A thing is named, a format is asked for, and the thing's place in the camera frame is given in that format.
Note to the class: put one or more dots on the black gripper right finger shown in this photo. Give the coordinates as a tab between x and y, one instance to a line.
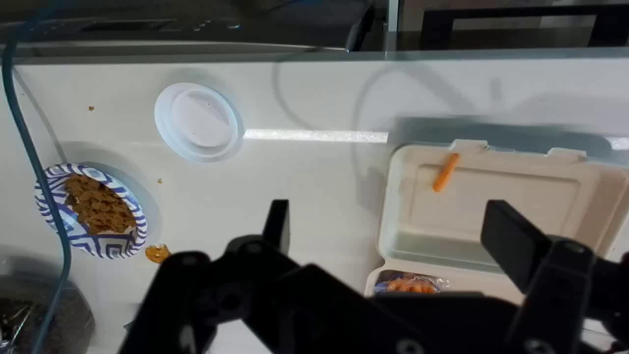
513	243

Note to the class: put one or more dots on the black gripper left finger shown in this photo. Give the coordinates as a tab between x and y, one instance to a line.
277	227

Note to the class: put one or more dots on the orange cheese puff stick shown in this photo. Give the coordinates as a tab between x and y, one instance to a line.
446	172

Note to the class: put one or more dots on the white clamshell takeout box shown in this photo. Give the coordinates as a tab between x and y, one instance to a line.
560	192

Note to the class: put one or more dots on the blue orange snack pack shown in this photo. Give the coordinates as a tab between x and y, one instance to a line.
407	282

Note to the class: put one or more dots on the orange crumb chip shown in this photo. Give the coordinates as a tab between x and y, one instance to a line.
157	255

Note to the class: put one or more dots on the white plastic lid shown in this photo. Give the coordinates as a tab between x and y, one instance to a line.
196	123

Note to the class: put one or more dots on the blue patterned paper plate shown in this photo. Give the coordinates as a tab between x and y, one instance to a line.
100	215

